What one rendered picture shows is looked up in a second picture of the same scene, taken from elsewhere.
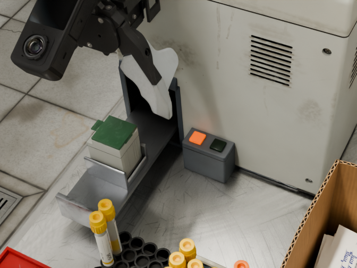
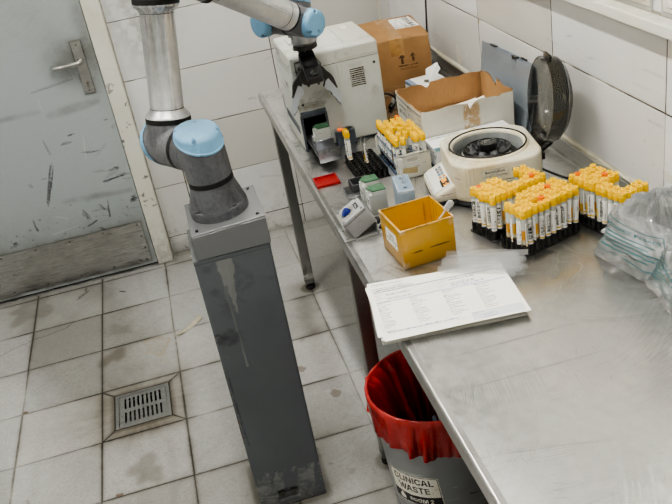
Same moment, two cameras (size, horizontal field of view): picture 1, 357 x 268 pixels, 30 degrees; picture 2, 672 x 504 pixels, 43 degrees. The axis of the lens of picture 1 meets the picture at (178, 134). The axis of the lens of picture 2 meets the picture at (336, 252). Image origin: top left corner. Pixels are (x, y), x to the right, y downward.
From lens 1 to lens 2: 2.13 m
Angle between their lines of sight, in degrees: 37
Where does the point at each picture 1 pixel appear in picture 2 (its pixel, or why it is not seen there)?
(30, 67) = (316, 77)
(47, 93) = (117, 342)
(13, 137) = (123, 369)
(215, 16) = (336, 69)
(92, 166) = (319, 144)
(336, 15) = (373, 46)
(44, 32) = (313, 68)
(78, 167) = (304, 163)
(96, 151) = (319, 135)
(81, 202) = (328, 148)
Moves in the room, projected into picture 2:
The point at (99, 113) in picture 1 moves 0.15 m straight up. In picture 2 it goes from (167, 329) to (158, 299)
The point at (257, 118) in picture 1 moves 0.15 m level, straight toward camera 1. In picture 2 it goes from (358, 106) to (389, 115)
